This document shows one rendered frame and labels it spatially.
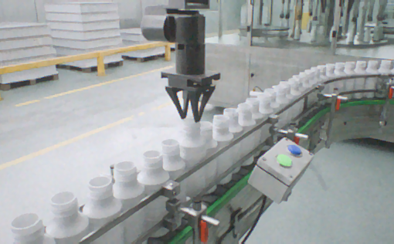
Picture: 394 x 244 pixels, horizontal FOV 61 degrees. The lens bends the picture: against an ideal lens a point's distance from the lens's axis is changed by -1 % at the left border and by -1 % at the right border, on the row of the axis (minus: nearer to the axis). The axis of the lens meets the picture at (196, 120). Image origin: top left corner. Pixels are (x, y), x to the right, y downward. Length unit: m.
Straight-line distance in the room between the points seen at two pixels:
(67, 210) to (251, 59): 3.52
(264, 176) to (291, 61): 3.06
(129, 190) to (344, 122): 1.21
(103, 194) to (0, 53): 5.79
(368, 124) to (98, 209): 1.39
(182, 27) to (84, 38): 6.46
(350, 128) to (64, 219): 1.37
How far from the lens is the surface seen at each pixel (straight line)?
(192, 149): 0.68
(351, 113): 1.64
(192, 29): 0.62
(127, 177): 0.57
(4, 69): 5.81
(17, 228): 0.48
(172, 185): 0.61
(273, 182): 0.71
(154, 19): 0.67
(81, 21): 7.02
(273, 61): 3.79
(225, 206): 0.81
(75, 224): 0.52
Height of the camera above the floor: 1.43
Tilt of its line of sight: 20 degrees down
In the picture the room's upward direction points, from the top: straight up
